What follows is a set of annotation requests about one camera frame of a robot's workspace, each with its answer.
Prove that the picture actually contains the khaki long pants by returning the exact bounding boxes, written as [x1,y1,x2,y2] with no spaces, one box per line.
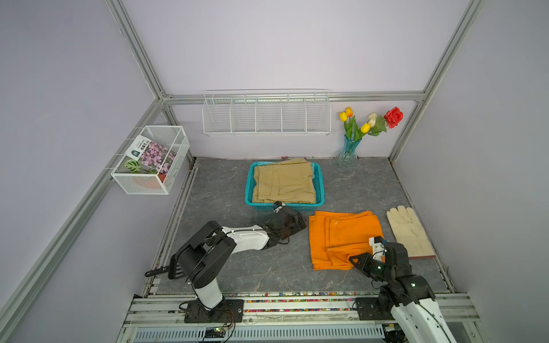
[251,158,317,204]

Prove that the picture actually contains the orange pants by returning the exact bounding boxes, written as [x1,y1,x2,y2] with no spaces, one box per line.
[309,211,384,271]

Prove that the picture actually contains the black slotted plastic scoop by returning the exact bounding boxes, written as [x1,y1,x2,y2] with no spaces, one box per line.
[144,262,187,280]

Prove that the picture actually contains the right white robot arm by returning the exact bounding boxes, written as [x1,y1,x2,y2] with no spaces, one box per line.
[349,241,456,342]

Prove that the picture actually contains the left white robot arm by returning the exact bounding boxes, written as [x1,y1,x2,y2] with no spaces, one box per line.
[166,202,307,312]

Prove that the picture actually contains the teal plastic basket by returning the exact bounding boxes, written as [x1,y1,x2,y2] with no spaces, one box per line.
[244,161,325,212]

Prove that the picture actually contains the cream work glove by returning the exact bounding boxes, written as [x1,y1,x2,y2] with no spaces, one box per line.
[386,205,436,259]

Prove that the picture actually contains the glass vase with flowers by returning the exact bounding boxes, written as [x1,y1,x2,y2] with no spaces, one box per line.
[336,107,404,167]

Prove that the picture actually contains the purple flower packet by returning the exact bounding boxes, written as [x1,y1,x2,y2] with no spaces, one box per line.
[122,135,177,175]

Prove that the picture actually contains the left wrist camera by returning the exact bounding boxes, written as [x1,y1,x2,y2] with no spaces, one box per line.
[273,202,286,214]

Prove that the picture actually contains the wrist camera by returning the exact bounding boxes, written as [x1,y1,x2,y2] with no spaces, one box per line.
[369,236,385,261]
[273,202,286,214]

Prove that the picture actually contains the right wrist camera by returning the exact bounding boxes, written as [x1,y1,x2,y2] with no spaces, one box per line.
[369,236,385,261]

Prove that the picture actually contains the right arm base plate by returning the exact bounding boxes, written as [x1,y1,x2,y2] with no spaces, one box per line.
[353,297,393,321]

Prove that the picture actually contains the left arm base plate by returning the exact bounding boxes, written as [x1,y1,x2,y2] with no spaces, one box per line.
[182,300,244,324]

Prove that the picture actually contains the white wire wall shelf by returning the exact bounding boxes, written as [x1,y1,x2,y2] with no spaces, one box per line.
[202,89,332,136]

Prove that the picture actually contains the white wire side basket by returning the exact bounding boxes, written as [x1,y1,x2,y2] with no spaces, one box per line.
[111,125,190,195]

